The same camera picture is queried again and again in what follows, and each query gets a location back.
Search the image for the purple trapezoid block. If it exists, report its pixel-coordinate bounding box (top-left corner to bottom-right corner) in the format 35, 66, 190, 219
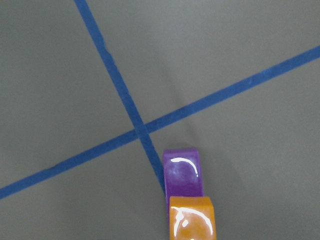
162, 147, 204, 207

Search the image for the orange trapezoid block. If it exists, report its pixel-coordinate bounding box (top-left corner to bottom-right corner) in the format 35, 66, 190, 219
168, 196, 217, 240

